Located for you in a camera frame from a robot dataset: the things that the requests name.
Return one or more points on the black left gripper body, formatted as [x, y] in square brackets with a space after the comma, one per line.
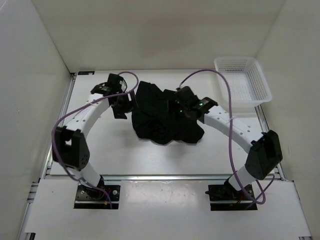
[123, 105]

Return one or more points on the black shorts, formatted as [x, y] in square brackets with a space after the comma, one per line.
[159, 118]

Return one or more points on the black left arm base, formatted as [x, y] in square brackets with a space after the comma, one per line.
[95, 199]

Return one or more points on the dark label sticker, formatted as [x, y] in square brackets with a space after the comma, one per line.
[85, 73]

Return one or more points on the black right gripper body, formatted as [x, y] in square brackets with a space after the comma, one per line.
[181, 111]

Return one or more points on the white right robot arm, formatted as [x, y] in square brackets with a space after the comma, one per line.
[263, 148]

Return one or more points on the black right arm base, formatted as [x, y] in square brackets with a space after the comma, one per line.
[222, 199]

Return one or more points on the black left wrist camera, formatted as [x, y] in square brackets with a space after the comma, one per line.
[116, 83]

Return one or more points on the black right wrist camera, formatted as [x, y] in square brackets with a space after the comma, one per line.
[184, 94]

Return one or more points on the white plastic mesh basket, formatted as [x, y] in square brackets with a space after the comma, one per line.
[246, 80]

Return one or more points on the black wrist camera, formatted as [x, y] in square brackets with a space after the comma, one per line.
[116, 83]
[184, 94]

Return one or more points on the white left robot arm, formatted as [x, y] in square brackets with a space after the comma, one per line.
[69, 135]

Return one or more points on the aluminium table edge rail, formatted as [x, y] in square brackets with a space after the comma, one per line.
[171, 177]

